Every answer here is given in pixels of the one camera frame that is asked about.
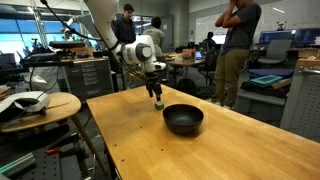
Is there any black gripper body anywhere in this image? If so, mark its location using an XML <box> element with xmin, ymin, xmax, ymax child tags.
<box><xmin>145</xmin><ymin>71</ymin><xmax>164</xmax><ymax>91</ymax></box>

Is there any black bowl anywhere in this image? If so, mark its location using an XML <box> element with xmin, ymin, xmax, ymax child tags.
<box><xmin>162</xmin><ymin>103</ymin><xmax>205</xmax><ymax>136</ymax></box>

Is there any round wooden meeting table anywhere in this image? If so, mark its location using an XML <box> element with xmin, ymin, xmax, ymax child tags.
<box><xmin>164</xmin><ymin>53</ymin><xmax>206</xmax><ymax>78</ymax></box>

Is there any orange box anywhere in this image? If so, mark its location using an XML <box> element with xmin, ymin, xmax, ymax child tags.
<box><xmin>181</xmin><ymin>48</ymin><xmax>197</xmax><ymax>61</ymax></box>

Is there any person in grey shirt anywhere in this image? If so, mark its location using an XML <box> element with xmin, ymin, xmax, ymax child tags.
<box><xmin>142</xmin><ymin>16</ymin><xmax>165</xmax><ymax>56</ymax></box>

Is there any black office chair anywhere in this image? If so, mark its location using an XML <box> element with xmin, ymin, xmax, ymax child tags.
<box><xmin>198</xmin><ymin>48</ymin><xmax>220</xmax><ymax>86</ymax></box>

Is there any person with black cap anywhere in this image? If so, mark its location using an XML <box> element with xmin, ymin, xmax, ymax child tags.
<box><xmin>111</xmin><ymin>3</ymin><xmax>137</xmax><ymax>46</ymax></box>

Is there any dark drawer cabinet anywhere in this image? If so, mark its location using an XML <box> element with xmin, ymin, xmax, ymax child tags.
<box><xmin>63</xmin><ymin>56</ymin><xmax>115</xmax><ymax>103</ymax></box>

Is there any seated person in dark top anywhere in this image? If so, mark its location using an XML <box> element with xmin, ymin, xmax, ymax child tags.
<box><xmin>202</xmin><ymin>31</ymin><xmax>218</xmax><ymax>51</ymax></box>

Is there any round wooden stool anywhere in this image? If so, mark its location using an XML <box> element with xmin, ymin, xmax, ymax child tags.
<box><xmin>0</xmin><ymin>91</ymin><xmax>109</xmax><ymax>178</ymax></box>

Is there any person in khaki trousers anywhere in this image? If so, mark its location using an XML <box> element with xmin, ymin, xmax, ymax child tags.
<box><xmin>210</xmin><ymin>0</ymin><xmax>263</xmax><ymax>110</ymax></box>

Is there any grey plastic bin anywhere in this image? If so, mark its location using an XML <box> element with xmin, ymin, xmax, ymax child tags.
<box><xmin>234</xmin><ymin>89</ymin><xmax>287</xmax><ymax>127</ymax></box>

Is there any black foam case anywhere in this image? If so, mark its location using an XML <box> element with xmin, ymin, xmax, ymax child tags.
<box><xmin>240</xmin><ymin>79</ymin><xmax>289</xmax><ymax>99</ymax></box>

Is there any white cloth cover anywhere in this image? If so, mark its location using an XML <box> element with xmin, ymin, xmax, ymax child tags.
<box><xmin>24</xmin><ymin>65</ymin><xmax>69</xmax><ymax>94</ymax></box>

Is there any teal tray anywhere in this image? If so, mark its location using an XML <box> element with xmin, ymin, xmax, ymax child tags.
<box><xmin>250</xmin><ymin>74</ymin><xmax>284</xmax><ymax>88</ymax></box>

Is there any dark blue folded cloth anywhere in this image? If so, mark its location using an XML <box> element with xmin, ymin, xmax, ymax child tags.
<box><xmin>248</xmin><ymin>68</ymin><xmax>294</xmax><ymax>80</ymax></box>

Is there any wooden block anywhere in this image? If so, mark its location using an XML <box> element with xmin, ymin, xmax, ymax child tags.
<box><xmin>271</xmin><ymin>77</ymin><xmax>293</xmax><ymax>90</ymax></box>

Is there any white plastic device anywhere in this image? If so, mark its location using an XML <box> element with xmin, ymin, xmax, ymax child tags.
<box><xmin>0</xmin><ymin>90</ymin><xmax>51</xmax><ymax>116</ymax></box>

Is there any grey office chair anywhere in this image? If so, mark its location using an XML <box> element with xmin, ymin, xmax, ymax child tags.
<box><xmin>258</xmin><ymin>39</ymin><xmax>293</xmax><ymax>68</ymax></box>

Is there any computer monitor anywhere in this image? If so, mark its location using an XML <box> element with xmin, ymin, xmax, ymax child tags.
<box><xmin>293</xmin><ymin>27</ymin><xmax>320</xmax><ymax>47</ymax></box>
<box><xmin>259</xmin><ymin>29</ymin><xmax>298</xmax><ymax>46</ymax></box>

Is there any black optical breadboard table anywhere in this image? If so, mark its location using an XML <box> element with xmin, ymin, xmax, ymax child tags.
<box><xmin>0</xmin><ymin>133</ymin><xmax>98</xmax><ymax>180</ymax></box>

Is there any grey perforated drawer cabinet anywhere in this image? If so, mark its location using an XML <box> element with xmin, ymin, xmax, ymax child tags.
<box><xmin>279</xmin><ymin>58</ymin><xmax>320</xmax><ymax>143</ymax></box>

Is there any aluminium extrusion bar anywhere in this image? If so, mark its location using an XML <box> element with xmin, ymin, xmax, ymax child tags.
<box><xmin>0</xmin><ymin>152</ymin><xmax>37</xmax><ymax>178</ymax></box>

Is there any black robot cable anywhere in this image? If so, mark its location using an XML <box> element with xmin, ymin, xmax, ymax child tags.
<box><xmin>39</xmin><ymin>0</ymin><xmax>149</xmax><ymax>83</ymax></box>

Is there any black bar camera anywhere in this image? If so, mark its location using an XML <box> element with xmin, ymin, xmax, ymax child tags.
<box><xmin>48</xmin><ymin>40</ymin><xmax>86</xmax><ymax>50</ymax></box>

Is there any black camera stand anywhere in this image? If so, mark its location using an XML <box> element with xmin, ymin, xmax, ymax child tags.
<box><xmin>49</xmin><ymin>48</ymin><xmax>76</xmax><ymax>61</ymax></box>

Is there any orange handled clamp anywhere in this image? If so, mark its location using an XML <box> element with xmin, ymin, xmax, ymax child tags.
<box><xmin>44</xmin><ymin>146</ymin><xmax>63</xmax><ymax>156</ymax></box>

